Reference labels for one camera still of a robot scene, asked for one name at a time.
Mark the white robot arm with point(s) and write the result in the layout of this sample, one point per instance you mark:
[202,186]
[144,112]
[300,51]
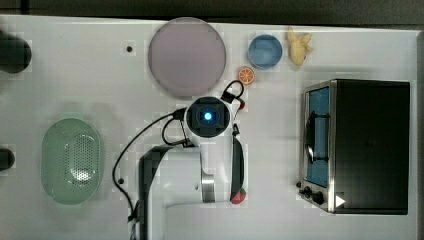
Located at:
[206,167]

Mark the orange slice toy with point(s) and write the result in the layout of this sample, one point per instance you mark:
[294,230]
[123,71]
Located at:
[246,75]

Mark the silver toaster oven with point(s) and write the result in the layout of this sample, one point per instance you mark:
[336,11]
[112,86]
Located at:
[356,146]

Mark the yellow peeled banana toy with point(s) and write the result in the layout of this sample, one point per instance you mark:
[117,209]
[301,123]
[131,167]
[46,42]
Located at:
[299,46]

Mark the blue round bowl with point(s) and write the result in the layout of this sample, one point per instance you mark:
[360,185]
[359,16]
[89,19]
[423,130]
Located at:
[265,51]

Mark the grey round plate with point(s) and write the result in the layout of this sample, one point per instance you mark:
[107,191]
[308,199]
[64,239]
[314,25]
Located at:
[187,57]

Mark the green strainer basket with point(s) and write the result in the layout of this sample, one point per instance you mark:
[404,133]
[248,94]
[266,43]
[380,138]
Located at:
[71,161]

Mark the black cylinder cup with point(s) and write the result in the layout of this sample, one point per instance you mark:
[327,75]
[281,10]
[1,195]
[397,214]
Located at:
[15,53]

